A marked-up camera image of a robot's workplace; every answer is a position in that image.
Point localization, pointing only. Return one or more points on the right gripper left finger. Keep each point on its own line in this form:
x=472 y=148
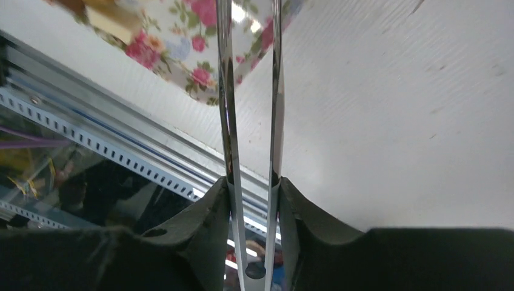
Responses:
x=186 y=252

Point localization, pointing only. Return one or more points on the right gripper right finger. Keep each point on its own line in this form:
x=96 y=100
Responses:
x=322 y=253

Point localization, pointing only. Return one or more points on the metal tongs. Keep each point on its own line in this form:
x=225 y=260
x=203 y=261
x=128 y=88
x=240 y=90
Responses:
x=245 y=211

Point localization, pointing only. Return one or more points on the floral tray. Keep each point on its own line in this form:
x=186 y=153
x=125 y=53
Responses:
x=177 y=40

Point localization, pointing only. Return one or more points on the white cable duct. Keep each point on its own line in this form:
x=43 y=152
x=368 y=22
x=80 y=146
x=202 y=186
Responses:
x=98 y=142

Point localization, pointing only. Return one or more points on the aluminium rail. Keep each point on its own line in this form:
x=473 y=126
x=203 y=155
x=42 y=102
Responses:
x=49 y=181

